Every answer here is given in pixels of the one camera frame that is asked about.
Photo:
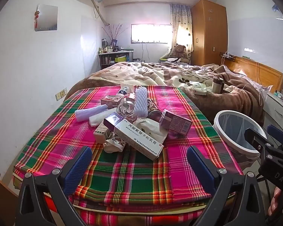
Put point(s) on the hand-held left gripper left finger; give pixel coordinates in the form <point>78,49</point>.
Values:
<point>79,167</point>

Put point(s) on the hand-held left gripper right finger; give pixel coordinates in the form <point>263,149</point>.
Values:
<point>200,167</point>

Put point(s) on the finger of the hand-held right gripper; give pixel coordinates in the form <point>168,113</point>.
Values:
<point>277,134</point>
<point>254,136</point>

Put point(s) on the white trash bin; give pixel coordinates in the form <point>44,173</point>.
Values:
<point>235,129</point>

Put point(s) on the printed wrapper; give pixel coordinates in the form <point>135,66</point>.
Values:
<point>113,143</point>

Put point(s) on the small cream box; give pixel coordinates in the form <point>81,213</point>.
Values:
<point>101,131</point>

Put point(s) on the patterned cardboard box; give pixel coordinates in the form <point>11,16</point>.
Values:
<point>176,122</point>

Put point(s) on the white foam sleeve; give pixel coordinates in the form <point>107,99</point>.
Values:
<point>99,119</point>

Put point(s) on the purple towel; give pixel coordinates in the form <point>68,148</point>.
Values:
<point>89,113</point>

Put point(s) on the white plastic bag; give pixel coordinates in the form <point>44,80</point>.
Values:
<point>153,129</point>

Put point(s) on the long white ointment box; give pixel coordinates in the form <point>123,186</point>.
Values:
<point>136,136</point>

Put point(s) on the small printed cardboard box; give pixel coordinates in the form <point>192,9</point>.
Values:
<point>109,100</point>

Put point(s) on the patterned paper cup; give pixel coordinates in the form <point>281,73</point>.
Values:
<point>153,108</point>

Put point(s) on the large lavender foam net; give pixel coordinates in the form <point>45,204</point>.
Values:
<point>141,103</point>

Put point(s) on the blue white carton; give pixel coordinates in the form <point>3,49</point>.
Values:
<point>125,90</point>

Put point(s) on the person's right hand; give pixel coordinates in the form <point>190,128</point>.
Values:
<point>276,202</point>

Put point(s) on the white nightstand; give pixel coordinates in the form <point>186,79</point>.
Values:
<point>278,108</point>

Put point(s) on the pink green plaid cloth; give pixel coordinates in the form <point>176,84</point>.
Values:
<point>132,169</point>

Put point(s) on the wooden headboard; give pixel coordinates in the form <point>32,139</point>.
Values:
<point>257,73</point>

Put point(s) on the tissue pack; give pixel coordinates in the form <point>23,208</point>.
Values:
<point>199,89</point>

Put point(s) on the bed with brown blanket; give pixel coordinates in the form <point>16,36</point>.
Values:
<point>155,75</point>

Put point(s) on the wooden wardrobe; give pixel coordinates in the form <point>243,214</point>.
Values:
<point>210,35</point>

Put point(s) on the brown teddy bear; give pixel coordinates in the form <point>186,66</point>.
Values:
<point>179,50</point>

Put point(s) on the cluttered side shelf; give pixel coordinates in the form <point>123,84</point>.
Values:
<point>115,58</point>

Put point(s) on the floral curtain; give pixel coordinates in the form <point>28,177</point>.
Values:
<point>181,28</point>

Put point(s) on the vase of bare branches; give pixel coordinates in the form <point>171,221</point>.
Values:
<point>113,37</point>

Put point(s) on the window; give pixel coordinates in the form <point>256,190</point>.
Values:
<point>151,34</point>

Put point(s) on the red hanging ornament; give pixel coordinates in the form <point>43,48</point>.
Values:
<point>37,16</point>

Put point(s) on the air conditioner pipe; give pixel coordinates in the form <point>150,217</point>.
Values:
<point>97,10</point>

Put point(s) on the wall socket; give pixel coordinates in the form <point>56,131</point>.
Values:
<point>61,94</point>

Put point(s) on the silver wall sheet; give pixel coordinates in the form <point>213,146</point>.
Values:
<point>47,17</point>

